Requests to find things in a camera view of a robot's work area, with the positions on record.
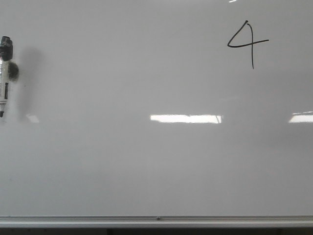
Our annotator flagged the white whiteboard with aluminium frame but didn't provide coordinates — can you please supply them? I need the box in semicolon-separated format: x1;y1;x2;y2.
0;0;313;228

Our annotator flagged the white black whiteboard marker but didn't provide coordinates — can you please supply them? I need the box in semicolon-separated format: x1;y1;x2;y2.
0;36;13;117

